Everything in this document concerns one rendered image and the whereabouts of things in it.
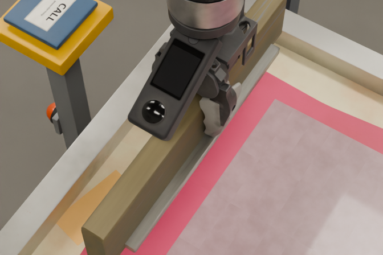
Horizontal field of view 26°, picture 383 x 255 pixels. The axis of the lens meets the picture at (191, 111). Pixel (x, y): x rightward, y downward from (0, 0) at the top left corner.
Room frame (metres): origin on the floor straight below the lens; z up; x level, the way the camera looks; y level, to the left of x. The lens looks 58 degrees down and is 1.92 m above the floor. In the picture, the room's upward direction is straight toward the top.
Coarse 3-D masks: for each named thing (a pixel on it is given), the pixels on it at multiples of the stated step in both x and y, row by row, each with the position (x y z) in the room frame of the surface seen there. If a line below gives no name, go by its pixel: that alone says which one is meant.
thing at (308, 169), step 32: (256, 96) 0.63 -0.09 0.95; (288, 96) 0.63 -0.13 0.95; (256, 128) 0.58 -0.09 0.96; (288, 128) 0.58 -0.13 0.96; (320, 128) 0.58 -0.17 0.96; (352, 128) 0.58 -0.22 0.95; (224, 160) 0.53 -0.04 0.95; (256, 160) 0.53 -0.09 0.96; (288, 160) 0.53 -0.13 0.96; (320, 160) 0.53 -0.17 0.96; (352, 160) 0.53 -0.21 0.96; (224, 192) 0.48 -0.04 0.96; (256, 192) 0.48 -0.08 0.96; (288, 192) 0.48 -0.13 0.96; (320, 192) 0.48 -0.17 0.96; (352, 192) 0.48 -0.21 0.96; (288, 224) 0.44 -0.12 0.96; (320, 224) 0.44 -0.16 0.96; (352, 224) 0.44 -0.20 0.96
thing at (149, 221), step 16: (272, 48) 0.62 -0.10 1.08; (256, 64) 0.60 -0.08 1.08; (256, 80) 0.57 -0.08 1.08; (240, 96) 0.55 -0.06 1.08; (224, 128) 0.51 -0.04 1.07; (208, 144) 0.48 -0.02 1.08; (192, 160) 0.46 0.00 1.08; (176, 176) 0.44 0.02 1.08; (176, 192) 0.42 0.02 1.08; (160, 208) 0.40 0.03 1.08; (144, 224) 0.38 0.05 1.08; (128, 240) 0.36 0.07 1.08; (144, 240) 0.37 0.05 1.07
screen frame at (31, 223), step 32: (288, 32) 0.72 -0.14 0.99; (320, 32) 0.72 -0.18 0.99; (320, 64) 0.68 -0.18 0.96; (352, 64) 0.66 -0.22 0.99; (128, 96) 0.61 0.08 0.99; (96, 128) 0.56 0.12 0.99; (128, 128) 0.57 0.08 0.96; (64, 160) 0.51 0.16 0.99; (96, 160) 0.52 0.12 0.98; (32, 192) 0.47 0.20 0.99; (64, 192) 0.47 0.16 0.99; (32, 224) 0.42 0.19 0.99
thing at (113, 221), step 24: (264, 0) 0.64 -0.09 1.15; (264, 24) 0.61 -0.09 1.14; (264, 48) 0.61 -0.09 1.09; (240, 72) 0.56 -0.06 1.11; (192, 120) 0.48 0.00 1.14; (168, 144) 0.44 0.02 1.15; (192, 144) 0.47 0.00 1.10; (144, 168) 0.41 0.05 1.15; (168, 168) 0.43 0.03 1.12; (120, 192) 0.39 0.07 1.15; (144, 192) 0.39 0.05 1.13; (96, 216) 0.36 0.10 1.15; (120, 216) 0.36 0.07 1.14; (144, 216) 0.39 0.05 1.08; (96, 240) 0.34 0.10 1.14; (120, 240) 0.35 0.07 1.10
